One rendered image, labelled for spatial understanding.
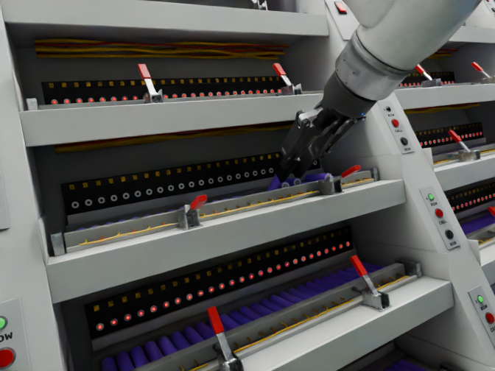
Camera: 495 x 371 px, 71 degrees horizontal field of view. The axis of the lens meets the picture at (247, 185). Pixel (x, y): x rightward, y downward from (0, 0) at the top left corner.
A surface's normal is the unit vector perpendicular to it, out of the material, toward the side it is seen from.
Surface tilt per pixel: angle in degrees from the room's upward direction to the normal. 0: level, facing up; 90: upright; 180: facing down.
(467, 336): 90
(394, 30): 120
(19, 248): 90
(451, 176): 110
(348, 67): 90
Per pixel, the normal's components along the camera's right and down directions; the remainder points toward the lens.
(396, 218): -0.87, 0.17
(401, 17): -0.65, 0.47
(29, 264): 0.39, -0.37
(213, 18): 0.47, -0.03
